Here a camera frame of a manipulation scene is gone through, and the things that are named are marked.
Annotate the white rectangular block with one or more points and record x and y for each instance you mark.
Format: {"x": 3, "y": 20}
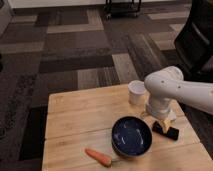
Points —
{"x": 172, "y": 116}

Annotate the black rectangular block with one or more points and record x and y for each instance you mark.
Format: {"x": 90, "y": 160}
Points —
{"x": 172, "y": 133}

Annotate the white cup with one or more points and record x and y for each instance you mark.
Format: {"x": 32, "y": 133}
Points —
{"x": 136, "y": 90}

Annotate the orange carrot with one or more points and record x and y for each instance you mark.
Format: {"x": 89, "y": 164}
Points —
{"x": 103, "y": 159}

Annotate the dark blue ceramic bowl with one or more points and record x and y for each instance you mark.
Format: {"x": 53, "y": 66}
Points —
{"x": 131, "y": 137}

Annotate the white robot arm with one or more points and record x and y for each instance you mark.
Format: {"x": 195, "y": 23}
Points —
{"x": 168, "y": 84}

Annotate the black office chair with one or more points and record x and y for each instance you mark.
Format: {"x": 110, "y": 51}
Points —
{"x": 194, "y": 43}

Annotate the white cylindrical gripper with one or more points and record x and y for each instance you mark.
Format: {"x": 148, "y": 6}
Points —
{"x": 158, "y": 108}

